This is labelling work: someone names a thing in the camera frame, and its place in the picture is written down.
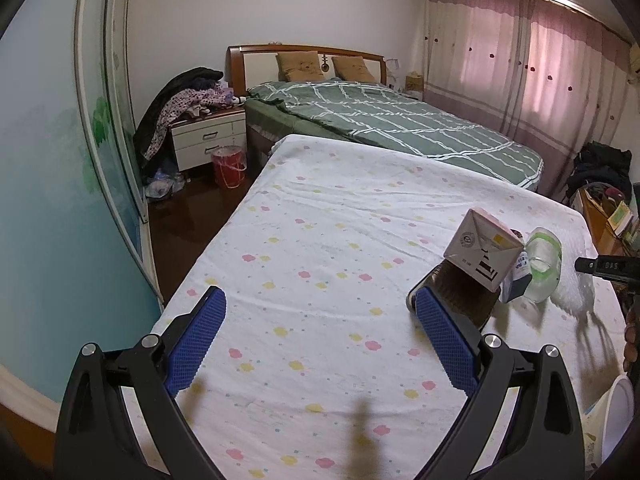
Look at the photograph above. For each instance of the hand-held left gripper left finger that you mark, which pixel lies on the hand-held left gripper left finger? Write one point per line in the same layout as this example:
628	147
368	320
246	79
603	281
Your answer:
195	345

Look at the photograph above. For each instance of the brown bear pillow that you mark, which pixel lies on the brown bear pillow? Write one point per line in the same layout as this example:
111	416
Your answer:
354	70
300	66

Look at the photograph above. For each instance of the plastic bags on floor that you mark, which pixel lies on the plastic bags on floor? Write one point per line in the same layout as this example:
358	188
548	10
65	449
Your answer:
164	185

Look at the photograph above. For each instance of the white plastic container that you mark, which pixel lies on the white plastic container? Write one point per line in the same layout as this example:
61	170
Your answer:
622	410

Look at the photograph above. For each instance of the white nightstand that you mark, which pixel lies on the white nightstand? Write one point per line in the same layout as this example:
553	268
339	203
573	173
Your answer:
205	140

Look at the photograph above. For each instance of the purple floral garment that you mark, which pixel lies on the purple floral garment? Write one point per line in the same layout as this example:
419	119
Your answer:
172	105

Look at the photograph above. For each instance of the small blue white box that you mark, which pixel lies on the small blue white box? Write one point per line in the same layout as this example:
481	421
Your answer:
515	285

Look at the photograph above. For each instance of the dark jacket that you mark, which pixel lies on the dark jacket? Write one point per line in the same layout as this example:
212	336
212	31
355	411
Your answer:
200	76

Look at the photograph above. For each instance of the small white pink box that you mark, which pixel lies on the small white pink box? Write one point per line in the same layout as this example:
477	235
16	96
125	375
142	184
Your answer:
480	245

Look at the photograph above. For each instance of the wooden desk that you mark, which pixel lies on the wooden desk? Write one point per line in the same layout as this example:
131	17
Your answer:
600	225

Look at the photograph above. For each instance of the cream air conditioner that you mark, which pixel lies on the cream air conditioner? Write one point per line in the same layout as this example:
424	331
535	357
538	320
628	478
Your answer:
635	57

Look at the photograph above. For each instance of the person's right hand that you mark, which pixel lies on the person's right hand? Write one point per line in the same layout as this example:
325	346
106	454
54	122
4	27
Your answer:
632	335

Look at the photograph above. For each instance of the dark clothes pile on dresser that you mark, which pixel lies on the dark clothes pile on dresser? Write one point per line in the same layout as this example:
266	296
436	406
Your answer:
600	167

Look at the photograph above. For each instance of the pink and white curtain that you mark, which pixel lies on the pink and white curtain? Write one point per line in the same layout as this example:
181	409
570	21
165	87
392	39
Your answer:
500	60

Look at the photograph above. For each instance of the wooden tissue box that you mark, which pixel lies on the wooden tissue box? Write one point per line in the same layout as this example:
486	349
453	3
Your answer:
415	83

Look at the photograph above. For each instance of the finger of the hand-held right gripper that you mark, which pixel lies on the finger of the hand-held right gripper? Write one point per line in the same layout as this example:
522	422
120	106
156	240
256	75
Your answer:
607	266

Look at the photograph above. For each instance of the wooden bed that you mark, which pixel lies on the wooden bed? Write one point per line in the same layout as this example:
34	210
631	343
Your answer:
260	62

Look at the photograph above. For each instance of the clear plastic cup green stripes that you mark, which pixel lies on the clear plastic cup green stripes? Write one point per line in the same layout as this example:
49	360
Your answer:
545	270

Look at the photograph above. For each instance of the dark brown pouch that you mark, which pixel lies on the dark brown pouch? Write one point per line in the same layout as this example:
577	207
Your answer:
465	300

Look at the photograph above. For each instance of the red bucket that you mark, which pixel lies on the red bucket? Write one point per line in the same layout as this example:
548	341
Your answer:
229	167

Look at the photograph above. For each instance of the green checked quilt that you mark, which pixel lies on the green checked quilt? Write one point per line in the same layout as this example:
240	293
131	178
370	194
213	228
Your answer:
400	125

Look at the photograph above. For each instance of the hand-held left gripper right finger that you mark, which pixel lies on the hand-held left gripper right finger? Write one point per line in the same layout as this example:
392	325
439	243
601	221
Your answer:
445	340

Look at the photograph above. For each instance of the glass sliding wardrobe door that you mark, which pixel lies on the glass sliding wardrobe door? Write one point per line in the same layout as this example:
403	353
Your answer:
50	160

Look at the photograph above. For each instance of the stack of books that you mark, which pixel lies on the stack of books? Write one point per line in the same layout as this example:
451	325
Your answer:
620	217

